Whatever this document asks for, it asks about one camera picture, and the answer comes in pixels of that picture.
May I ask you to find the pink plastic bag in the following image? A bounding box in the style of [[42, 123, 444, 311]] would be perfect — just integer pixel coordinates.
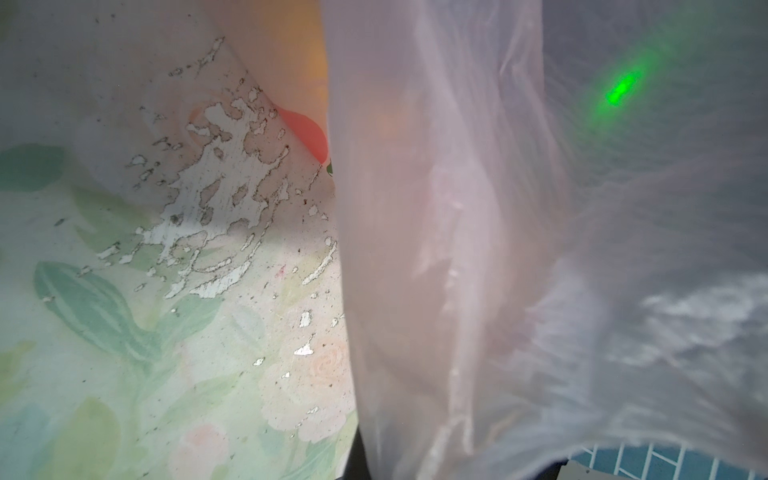
[[197, 0, 768, 480]]

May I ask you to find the red flower-shaped plate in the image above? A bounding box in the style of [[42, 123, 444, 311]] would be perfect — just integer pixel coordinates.
[[277, 107, 329, 164]]

